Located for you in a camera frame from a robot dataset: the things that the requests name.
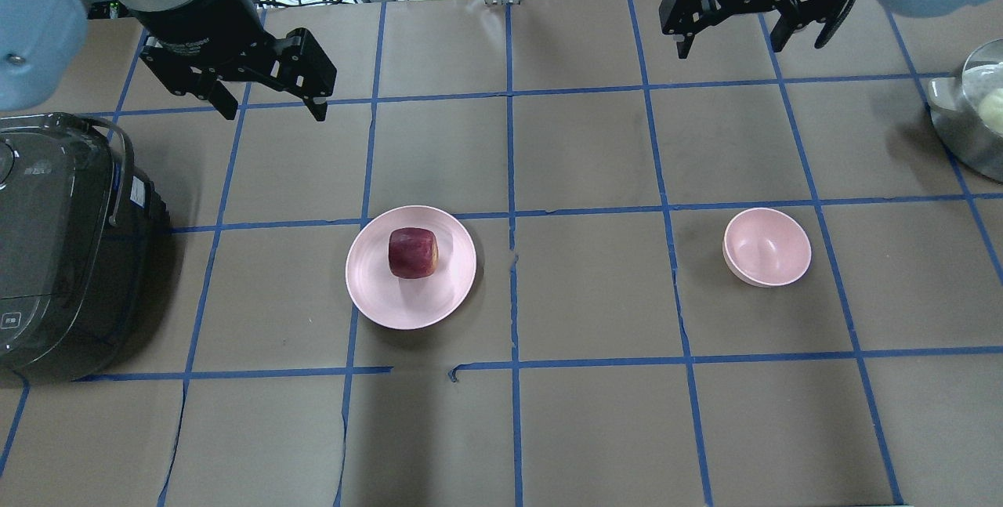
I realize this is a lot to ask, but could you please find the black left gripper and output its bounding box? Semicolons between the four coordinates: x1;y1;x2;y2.
121;0;337;122

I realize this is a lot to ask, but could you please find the red apple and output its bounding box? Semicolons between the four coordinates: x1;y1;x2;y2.
388;227;440;280

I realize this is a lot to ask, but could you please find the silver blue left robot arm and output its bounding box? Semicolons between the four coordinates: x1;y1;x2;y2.
1;0;337;121

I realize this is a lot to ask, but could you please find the pink bowl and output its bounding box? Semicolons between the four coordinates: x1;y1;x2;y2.
722;207;813;287

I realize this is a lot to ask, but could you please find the pink plate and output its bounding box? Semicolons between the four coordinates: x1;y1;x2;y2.
345;205;477;331

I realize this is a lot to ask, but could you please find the dark grey rice cooker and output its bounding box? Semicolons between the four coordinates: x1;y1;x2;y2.
1;113;168;389

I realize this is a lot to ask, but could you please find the steel pot with food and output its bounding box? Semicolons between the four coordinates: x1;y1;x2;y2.
925;38;1002;183

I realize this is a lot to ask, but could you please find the brown paper table mat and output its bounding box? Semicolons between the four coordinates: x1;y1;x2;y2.
2;0;1002;506

